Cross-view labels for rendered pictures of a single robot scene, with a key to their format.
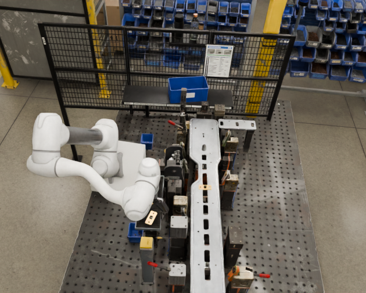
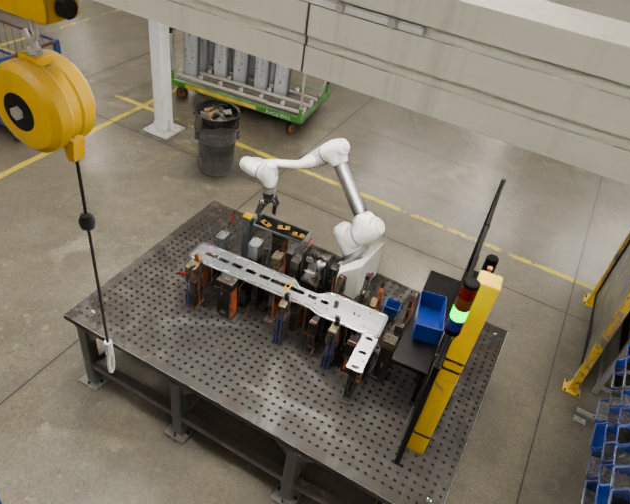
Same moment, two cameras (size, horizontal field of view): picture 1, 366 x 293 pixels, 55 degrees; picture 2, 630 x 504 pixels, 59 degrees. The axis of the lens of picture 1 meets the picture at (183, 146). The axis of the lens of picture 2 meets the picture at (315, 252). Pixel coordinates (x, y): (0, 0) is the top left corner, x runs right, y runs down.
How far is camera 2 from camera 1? 360 cm
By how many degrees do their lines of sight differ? 73
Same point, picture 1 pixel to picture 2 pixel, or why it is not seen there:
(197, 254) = (228, 256)
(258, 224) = (243, 353)
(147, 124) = not seen: hidden behind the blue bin
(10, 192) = (414, 273)
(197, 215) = (261, 270)
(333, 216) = not seen: outside the picture
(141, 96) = (435, 286)
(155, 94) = not seen: hidden behind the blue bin
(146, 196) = (249, 162)
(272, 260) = (203, 344)
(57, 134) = (328, 149)
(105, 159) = (343, 226)
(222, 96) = (416, 357)
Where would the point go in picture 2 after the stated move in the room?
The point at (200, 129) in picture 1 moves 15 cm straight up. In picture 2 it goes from (366, 316) to (371, 299)
